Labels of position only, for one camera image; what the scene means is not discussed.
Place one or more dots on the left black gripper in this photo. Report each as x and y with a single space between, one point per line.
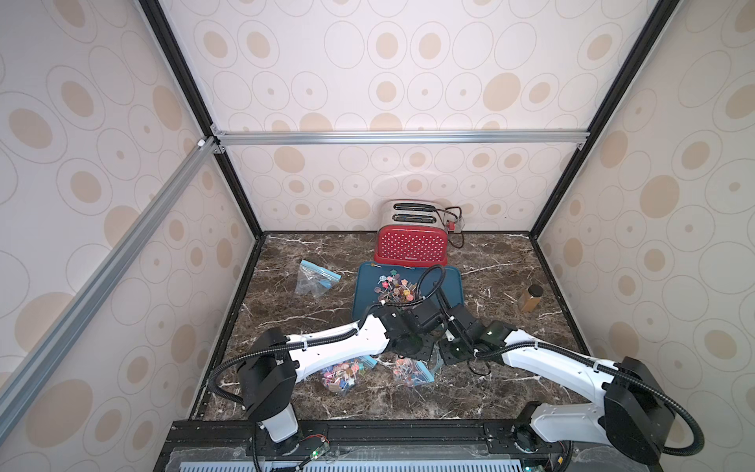
431 340

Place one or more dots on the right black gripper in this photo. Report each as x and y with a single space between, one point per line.
458 319

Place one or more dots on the candy ziploc bag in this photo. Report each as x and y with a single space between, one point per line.
315 280
413 373
341 377

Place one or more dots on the teal rectangular tray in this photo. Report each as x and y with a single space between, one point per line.
371 276

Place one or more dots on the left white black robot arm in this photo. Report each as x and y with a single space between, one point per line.
263 381

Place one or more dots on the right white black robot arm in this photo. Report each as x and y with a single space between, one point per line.
623 406

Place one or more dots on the pile of loose candies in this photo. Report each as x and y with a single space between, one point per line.
394 288

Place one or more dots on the brown bottle black cap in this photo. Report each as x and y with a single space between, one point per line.
530 298

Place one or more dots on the red polka dot toaster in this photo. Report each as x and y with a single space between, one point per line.
411 234

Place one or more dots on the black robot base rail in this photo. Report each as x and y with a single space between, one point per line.
386 445

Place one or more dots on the horizontal aluminium frame bar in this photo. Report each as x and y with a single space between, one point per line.
369 138

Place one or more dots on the left slanted aluminium frame bar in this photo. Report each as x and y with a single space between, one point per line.
27 382

